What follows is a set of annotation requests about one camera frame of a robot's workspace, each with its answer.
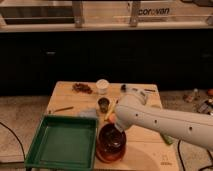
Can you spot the green cucumber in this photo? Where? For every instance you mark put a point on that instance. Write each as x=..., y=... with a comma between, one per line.
x=168, y=140

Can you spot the orange fruit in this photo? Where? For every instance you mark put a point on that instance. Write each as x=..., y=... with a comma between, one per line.
x=112, y=118

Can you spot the yellow banana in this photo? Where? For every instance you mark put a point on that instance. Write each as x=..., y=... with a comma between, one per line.
x=110, y=110

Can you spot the dark metal cup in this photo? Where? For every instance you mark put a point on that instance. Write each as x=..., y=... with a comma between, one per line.
x=103, y=104

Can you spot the wooden shelf frame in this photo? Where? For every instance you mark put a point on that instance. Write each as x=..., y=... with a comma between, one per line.
x=100, y=15

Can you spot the white paper cup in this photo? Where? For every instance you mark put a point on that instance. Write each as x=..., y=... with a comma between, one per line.
x=102, y=86

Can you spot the green plastic tray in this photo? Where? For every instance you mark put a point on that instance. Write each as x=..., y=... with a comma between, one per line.
x=63, y=143

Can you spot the dark brown bowl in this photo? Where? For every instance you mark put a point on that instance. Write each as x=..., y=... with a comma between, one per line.
x=110, y=144

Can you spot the wooden stick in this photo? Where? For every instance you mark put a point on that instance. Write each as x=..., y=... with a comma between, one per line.
x=61, y=109

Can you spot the clutter items on floor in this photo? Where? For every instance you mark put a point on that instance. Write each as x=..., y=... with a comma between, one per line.
x=202, y=106

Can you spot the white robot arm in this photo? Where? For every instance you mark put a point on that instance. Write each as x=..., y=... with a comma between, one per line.
x=190, y=127

